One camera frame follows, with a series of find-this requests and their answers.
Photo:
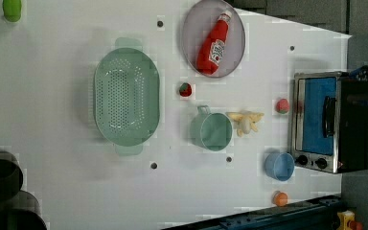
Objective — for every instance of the red plush ketchup bottle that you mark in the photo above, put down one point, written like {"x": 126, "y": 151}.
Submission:
{"x": 211, "y": 52}

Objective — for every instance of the black silver toaster oven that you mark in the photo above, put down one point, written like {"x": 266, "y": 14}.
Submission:
{"x": 329, "y": 127}

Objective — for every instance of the green cylinder object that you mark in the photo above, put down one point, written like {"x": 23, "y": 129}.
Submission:
{"x": 12, "y": 10}

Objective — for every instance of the orange plush fruit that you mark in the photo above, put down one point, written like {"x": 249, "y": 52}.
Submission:
{"x": 280, "y": 199}

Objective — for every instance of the dark red plush strawberry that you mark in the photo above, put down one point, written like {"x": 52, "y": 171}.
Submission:
{"x": 185, "y": 90}

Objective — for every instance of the blue plastic cup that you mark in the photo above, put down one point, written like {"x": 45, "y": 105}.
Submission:
{"x": 279, "y": 166}

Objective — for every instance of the yellow toy object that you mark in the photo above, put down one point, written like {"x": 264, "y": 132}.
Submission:
{"x": 348, "y": 221}

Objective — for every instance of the yellow plush peeled banana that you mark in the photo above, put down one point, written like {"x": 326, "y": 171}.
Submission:
{"x": 246, "y": 121}

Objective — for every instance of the grey round plate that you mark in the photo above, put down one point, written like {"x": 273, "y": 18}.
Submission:
{"x": 199, "y": 21}

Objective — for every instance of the green plastic colander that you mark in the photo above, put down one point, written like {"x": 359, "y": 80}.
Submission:
{"x": 126, "y": 96}

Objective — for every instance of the pink plush strawberry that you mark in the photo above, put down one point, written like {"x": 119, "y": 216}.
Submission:
{"x": 282, "y": 106}

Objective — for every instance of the green metal cup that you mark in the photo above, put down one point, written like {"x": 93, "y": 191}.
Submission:
{"x": 211, "y": 131}

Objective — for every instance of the black cylinder robot base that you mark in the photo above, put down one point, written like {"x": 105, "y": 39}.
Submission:
{"x": 11, "y": 176}

